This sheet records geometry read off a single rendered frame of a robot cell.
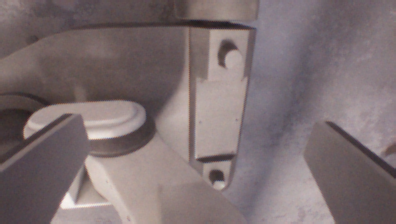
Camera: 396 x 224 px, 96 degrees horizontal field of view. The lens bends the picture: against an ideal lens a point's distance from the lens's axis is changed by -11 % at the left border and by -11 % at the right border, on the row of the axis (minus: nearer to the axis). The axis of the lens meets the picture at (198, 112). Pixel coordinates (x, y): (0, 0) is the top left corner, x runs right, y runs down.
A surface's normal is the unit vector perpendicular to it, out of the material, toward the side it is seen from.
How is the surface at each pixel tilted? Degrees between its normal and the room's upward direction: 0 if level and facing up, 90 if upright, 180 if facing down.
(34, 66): 0
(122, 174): 90
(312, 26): 0
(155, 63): 0
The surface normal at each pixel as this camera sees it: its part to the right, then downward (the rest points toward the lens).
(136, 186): 0.03, -0.87
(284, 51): 0.18, 0.48
